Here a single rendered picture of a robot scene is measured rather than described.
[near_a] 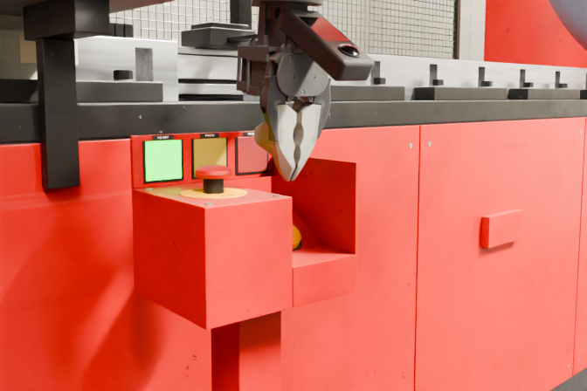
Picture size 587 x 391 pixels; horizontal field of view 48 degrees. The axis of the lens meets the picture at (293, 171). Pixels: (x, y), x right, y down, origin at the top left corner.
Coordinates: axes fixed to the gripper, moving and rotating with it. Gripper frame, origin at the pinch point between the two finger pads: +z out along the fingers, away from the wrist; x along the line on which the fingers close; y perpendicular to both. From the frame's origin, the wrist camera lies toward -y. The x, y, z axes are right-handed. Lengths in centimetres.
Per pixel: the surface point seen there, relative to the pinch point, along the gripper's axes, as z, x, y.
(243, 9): -26, -71, 117
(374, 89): -7, -46, 33
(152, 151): -1.5, 12.8, 9.7
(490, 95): -6, -87, 35
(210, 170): -0.8, 11.1, 0.1
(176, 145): -2.0, 9.7, 9.7
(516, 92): -6, -105, 40
